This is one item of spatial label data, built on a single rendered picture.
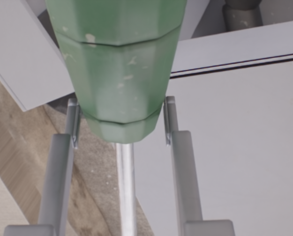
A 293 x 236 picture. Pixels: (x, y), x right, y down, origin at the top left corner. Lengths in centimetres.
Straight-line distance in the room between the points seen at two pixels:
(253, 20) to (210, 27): 3
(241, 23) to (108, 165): 181
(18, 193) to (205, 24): 163
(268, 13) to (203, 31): 3
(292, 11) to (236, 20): 2
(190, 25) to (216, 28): 6
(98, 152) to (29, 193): 31
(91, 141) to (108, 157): 9
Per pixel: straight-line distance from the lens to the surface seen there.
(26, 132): 181
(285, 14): 19
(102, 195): 211
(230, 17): 18
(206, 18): 21
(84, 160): 201
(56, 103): 153
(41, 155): 186
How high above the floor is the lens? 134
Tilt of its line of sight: 49 degrees down
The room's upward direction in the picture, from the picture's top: 153 degrees counter-clockwise
